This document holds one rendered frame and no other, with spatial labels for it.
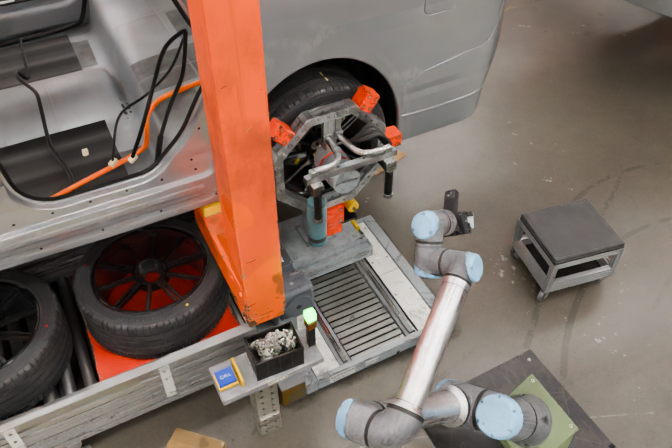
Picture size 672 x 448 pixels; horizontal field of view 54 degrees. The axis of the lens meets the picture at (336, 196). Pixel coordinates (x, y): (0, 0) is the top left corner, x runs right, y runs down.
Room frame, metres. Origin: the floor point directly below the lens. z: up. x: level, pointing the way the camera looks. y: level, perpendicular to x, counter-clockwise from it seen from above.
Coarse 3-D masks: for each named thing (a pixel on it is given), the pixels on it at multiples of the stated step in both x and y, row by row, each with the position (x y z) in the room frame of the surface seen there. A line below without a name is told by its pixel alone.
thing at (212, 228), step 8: (200, 216) 2.09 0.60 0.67; (216, 216) 2.08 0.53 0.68; (200, 224) 2.12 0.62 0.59; (208, 224) 2.03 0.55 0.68; (216, 224) 2.03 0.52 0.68; (208, 232) 2.00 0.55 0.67; (216, 232) 1.99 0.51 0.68; (224, 232) 1.97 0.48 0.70; (208, 240) 2.03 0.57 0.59; (216, 240) 1.94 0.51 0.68; (224, 240) 1.86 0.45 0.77; (216, 248) 1.91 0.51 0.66; (224, 248) 1.88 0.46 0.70; (216, 256) 1.94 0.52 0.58; (224, 256) 1.85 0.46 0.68; (224, 264) 1.83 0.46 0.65; (224, 272) 1.85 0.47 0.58; (232, 288) 1.77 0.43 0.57
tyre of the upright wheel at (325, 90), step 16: (320, 64) 2.54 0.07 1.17; (288, 80) 2.42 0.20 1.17; (304, 80) 2.40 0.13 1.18; (320, 80) 2.40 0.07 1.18; (336, 80) 2.42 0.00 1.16; (352, 80) 2.49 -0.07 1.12; (272, 96) 2.35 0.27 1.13; (288, 96) 2.32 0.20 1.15; (304, 96) 2.30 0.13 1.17; (320, 96) 2.32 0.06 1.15; (336, 96) 2.35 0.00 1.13; (352, 96) 2.39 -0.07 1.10; (272, 112) 2.28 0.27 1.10; (288, 112) 2.25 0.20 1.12; (272, 144) 2.22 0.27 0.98
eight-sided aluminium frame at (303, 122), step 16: (304, 112) 2.25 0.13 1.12; (320, 112) 2.27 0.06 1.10; (336, 112) 2.26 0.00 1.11; (352, 112) 2.29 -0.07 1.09; (304, 128) 2.19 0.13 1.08; (384, 128) 2.37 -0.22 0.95; (288, 144) 2.16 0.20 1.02; (368, 176) 2.35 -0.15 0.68; (288, 192) 2.20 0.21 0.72; (336, 192) 2.31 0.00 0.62; (352, 192) 2.30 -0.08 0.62; (304, 208) 2.19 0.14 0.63
